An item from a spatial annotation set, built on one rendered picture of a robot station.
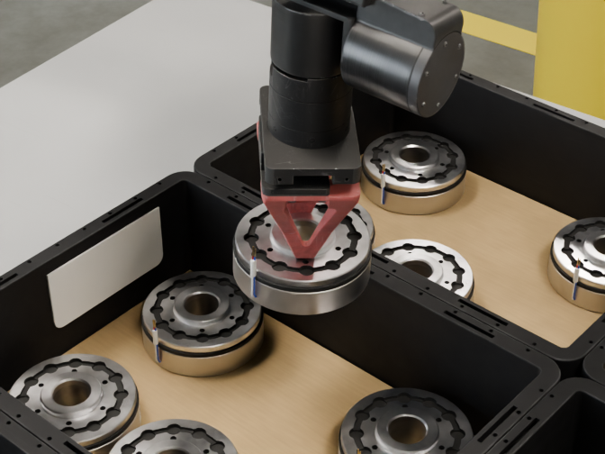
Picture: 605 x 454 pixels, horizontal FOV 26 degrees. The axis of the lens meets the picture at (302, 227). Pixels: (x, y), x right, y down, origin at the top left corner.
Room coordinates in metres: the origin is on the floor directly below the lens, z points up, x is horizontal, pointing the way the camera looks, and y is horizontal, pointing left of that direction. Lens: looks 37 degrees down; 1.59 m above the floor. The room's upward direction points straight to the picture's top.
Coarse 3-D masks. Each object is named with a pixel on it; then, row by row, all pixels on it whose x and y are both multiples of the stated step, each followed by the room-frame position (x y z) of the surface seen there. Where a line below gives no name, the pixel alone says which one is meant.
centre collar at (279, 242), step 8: (296, 216) 0.79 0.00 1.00; (304, 216) 0.79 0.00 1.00; (312, 216) 0.79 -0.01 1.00; (320, 216) 0.79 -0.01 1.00; (296, 224) 0.79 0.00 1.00; (304, 224) 0.79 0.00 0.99; (312, 224) 0.79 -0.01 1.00; (272, 232) 0.77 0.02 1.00; (280, 232) 0.77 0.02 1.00; (272, 240) 0.77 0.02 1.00; (280, 240) 0.76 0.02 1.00; (328, 240) 0.77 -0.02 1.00; (280, 248) 0.76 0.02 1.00; (288, 248) 0.75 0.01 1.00; (328, 248) 0.76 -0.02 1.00
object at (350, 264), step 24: (264, 216) 0.80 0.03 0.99; (240, 240) 0.77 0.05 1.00; (264, 240) 0.77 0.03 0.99; (336, 240) 0.77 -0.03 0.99; (360, 240) 0.77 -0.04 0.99; (264, 264) 0.74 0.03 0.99; (288, 264) 0.74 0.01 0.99; (312, 264) 0.74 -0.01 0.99; (336, 264) 0.75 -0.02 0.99; (360, 264) 0.75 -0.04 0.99
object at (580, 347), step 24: (504, 96) 1.08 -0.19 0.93; (552, 120) 1.04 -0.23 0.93; (576, 120) 1.04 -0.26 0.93; (240, 144) 1.00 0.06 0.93; (240, 192) 0.92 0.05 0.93; (384, 264) 0.82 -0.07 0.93; (432, 288) 0.79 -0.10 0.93; (480, 312) 0.77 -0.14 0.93; (528, 336) 0.74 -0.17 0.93; (600, 336) 0.74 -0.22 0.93; (576, 360) 0.71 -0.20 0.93
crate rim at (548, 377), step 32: (160, 192) 0.92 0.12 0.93; (224, 192) 0.92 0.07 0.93; (96, 224) 0.87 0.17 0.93; (64, 256) 0.84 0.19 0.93; (0, 288) 0.79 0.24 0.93; (384, 288) 0.79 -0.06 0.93; (416, 288) 0.79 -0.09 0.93; (448, 320) 0.75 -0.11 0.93; (512, 352) 0.72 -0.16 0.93; (544, 384) 0.68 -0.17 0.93; (32, 416) 0.65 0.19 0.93; (512, 416) 0.65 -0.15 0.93; (64, 448) 0.62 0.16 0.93; (480, 448) 0.62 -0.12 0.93
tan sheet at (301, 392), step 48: (96, 336) 0.85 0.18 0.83; (288, 336) 0.85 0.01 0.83; (144, 384) 0.79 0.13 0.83; (192, 384) 0.79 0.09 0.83; (240, 384) 0.79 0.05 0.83; (288, 384) 0.79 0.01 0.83; (336, 384) 0.79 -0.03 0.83; (384, 384) 0.79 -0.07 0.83; (240, 432) 0.73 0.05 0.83; (288, 432) 0.73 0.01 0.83; (336, 432) 0.73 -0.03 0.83
